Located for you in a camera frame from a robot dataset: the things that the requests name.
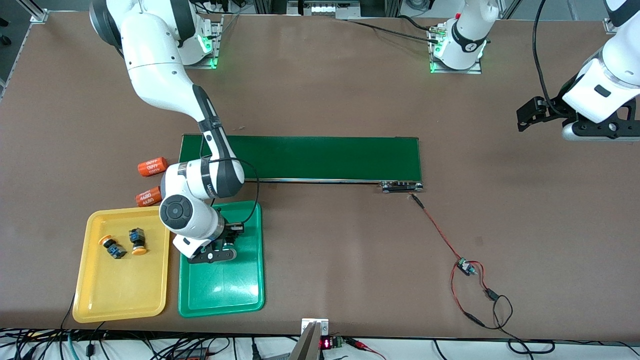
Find yellow push button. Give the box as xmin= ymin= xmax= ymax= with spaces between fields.
xmin=98 ymin=235 xmax=128 ymax=260
xmin=128 ymin=228 xmax=149 ymax=256

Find red wire with black connector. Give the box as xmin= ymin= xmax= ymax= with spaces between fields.
xmin=470 ymin=261 xmax=500 ymax=302
xmin=450 ymin=264 xmax=487 ymax=328

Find white labelled device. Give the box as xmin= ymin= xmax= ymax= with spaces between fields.
xmin=286 ymin=0 xmax=362 ymax=20

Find silver metal clamp bracket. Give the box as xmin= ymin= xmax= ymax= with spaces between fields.
xmin=290 ymin=318 xmax=330 ymax=360

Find red clip lead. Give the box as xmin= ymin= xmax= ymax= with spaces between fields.
xmin=345 ymin=337 xmax=387 ymax=360

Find green plastic tray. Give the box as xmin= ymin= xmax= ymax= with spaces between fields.
xmin=178 ymin=200 xmax=265 ymax=318

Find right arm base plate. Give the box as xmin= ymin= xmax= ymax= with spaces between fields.
xmin=180 ymin=14 xmax=224 ymax=70

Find orange cylinder 4680 print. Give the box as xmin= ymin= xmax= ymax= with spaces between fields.
xmin=137 ymin=157 xmax=169 ymax=178
xmin=135 ymin=186 xmax=164 ymax=208

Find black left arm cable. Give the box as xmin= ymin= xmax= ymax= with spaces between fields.
xmin=532 ymin=0 xmax=571 ymax=117

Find yellow plastic tray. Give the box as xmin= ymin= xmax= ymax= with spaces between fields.
xmin=72 ymin=205 xmax=172 ymax=324

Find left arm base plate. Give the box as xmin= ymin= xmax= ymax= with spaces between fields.
xmin=429 ymin=22 xmax=483 ymax=75

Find black cable on table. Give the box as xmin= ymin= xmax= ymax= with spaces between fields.
xmin=345 ymin=14 xmax=443 ymax=43

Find black power cable loop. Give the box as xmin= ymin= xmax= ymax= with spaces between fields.
xmin=482 ymin=294 xmax=556 ymax=355

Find green conveyor belt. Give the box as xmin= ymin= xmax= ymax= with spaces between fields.
xmin=179 ymin=134 xmax=425 ymax=194

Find red black motor cable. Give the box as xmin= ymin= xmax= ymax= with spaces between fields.
xmin=411 ymin=194 xmax=463 ymax=263

